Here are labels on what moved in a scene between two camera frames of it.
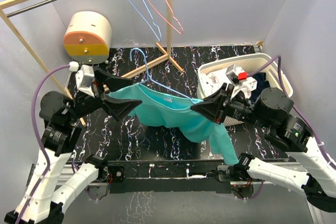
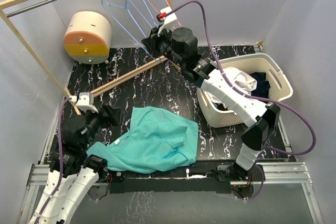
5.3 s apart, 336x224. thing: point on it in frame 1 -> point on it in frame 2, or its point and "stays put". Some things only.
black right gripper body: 239,109 -> 161,45
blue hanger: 149,78 -> 123,27
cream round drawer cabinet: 87,37 stays put
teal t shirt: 159,108 -> 155,141
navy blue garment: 261,83 stays put
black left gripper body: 85,105 -> 106,120
